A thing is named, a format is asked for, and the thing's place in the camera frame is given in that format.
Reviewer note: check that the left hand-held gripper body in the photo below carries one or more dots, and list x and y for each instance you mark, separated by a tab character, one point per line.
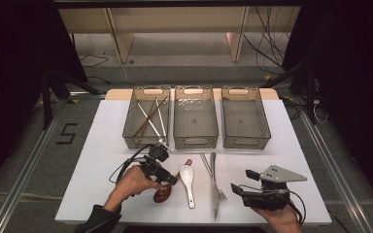
153	163

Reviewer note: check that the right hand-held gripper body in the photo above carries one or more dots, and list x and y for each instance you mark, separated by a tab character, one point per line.
265	197

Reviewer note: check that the white ceramic spoon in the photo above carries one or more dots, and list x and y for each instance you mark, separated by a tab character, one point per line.
186	176

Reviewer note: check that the brown wooden spoon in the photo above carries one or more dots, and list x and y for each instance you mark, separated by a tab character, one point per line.
162	194

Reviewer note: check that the metal table knife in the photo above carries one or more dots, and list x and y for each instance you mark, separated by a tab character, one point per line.
215	194

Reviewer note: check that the grey transparent plastic bin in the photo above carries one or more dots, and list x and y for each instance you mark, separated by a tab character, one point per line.
195	119
244	119
142	139

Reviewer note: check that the metal fork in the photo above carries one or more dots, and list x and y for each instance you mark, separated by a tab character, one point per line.
207	165

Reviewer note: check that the white chopstick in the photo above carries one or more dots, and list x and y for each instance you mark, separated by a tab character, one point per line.
144	113
161	118

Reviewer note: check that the person's right hand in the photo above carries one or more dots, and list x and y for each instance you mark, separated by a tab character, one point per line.
281	218

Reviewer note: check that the person's left hand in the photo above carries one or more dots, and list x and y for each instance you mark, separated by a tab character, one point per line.
132	184

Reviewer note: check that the white table sheet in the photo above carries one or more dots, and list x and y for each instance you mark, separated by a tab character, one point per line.
103	129

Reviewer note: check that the black metal stand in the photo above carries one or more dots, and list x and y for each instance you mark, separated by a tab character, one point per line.
47	103
310	97

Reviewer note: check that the dark curtain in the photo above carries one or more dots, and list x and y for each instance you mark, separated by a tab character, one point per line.
359	81
13	81

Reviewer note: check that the beige wooden desk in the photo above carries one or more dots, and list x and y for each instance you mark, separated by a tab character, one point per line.
175	19

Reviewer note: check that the metal floor rail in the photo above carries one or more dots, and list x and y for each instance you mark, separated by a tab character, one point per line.
22	181
336	174

